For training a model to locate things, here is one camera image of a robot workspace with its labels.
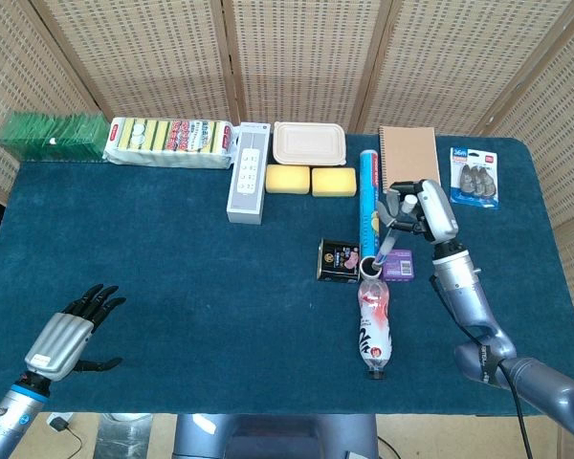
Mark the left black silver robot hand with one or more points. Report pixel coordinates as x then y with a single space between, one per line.
59 342

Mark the right grey silver robot hand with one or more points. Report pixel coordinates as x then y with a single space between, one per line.
437 212

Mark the transparent test tube white cap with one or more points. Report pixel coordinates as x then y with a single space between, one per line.
409 203

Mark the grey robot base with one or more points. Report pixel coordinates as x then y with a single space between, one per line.
277 437

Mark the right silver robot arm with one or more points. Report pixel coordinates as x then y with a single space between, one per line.
464 291

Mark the small grey roll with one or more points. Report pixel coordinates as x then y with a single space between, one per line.
365 272

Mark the brown spiral notebook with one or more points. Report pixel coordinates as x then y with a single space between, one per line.
410 153

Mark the small purple box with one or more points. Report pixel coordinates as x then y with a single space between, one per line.
402 268

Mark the blue cling film roll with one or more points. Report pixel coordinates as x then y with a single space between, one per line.
369 191

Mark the yellow sponge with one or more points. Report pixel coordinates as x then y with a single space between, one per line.
334 181
287 179

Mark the black luncheon meat can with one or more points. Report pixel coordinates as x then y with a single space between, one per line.
337 260

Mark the metallic floor stand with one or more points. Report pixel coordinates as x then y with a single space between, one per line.
124 435

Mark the plastic drink bottle red label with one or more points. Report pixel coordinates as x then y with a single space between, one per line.
375 325

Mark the beige lidded food container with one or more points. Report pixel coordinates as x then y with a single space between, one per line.
308 143

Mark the blue table mat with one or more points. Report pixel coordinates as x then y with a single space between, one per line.
196 287

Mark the white power strip box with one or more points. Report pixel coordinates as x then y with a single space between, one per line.
248 177

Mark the woven folding screen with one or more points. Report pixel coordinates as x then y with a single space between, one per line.
306 57

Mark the green packaged sheet stack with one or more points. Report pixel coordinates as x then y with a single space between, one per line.
52 136

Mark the packaged yellow sponge multipack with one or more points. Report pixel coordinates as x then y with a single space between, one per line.
167 143

